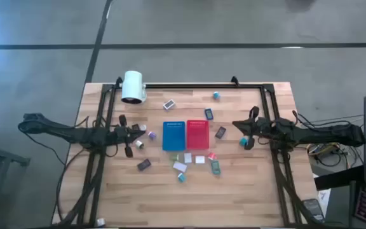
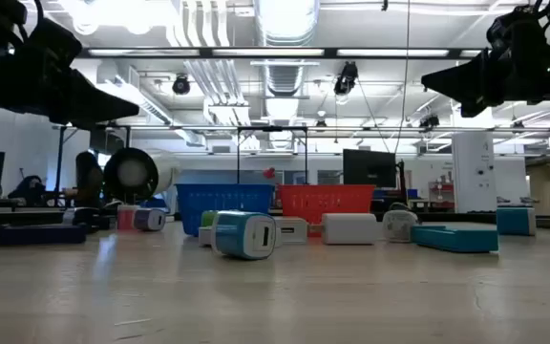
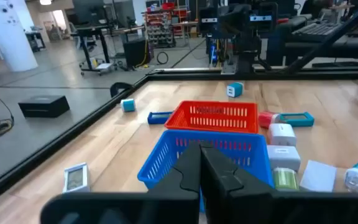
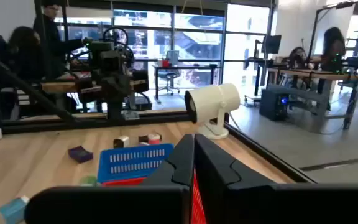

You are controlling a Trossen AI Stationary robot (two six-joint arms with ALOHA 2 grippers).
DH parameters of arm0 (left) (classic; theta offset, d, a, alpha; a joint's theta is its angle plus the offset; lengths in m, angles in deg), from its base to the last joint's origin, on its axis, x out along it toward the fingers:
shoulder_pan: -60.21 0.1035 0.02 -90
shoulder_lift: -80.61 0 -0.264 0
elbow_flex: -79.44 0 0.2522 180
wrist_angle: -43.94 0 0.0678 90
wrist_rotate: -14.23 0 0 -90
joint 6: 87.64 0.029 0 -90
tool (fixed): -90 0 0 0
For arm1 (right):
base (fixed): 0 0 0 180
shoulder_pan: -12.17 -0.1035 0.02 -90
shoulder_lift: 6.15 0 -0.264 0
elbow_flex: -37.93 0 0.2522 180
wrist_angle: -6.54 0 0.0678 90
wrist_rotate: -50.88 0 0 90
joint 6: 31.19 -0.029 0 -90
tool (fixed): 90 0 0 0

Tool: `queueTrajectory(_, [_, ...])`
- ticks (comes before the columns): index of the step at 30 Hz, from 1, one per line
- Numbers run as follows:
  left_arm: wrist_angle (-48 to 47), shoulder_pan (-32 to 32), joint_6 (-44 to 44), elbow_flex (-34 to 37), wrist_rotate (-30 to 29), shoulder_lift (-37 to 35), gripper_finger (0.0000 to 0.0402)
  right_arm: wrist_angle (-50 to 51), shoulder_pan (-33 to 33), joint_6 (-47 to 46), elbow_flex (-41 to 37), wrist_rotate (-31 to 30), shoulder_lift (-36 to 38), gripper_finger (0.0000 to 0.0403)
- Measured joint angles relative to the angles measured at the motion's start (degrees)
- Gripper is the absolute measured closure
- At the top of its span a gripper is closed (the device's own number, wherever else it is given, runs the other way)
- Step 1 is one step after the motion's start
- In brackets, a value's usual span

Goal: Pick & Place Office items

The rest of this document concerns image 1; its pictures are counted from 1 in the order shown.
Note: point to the black and white USB charger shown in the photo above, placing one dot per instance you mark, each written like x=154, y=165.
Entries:
x=139, y=144

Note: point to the purple USB charger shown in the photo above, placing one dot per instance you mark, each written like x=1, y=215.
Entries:
x=152, y=135

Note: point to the green USB charger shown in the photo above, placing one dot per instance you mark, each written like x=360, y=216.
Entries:
x=174, y=157

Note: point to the small silver cylinder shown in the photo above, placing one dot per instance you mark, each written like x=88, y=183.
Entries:
x=100, y=222

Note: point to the black desk crossbar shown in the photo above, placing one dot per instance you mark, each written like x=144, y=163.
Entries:
x=338, y=178

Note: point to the white paper sheet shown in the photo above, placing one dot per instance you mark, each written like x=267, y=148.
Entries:
x=324, y=195

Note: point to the teal USB charger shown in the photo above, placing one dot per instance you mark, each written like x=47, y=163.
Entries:
x=243, y=142
x=216, y=95

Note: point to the black aluminium table frame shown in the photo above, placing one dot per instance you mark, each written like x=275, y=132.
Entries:
x=170, y=86

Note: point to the white power adapter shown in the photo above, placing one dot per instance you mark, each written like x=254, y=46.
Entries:
x=180, y=166

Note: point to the teal digital timer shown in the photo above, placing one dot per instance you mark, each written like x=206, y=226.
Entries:
x=215, y=167

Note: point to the black phone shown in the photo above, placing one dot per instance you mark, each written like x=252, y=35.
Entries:
x=313, y=208

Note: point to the blue plastic basket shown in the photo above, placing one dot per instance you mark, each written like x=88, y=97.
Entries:
x=173, y=136

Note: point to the black frame clamp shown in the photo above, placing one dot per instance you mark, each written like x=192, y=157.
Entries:
x=234, y=81
x=118, y=81

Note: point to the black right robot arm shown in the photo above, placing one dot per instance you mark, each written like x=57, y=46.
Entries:
x=313, y=133

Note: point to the blue digital timer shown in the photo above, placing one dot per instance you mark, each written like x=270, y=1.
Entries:
x=208, y=114

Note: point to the grey metal stand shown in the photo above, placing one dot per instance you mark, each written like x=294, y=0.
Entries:
x=5, y=156

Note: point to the blue and white USB charger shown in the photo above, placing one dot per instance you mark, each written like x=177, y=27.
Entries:
x=181, y=177

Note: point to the red plastic basket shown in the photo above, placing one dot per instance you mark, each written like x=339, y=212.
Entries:
x=198, y=135

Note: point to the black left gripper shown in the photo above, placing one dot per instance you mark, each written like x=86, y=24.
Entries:
x=122, y=133

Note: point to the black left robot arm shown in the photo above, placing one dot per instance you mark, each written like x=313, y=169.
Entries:
x=62, y=131

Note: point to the white digital timer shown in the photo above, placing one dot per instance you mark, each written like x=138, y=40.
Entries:
x=169, y=104

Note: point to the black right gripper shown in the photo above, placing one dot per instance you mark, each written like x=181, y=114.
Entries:
x=259, y=128

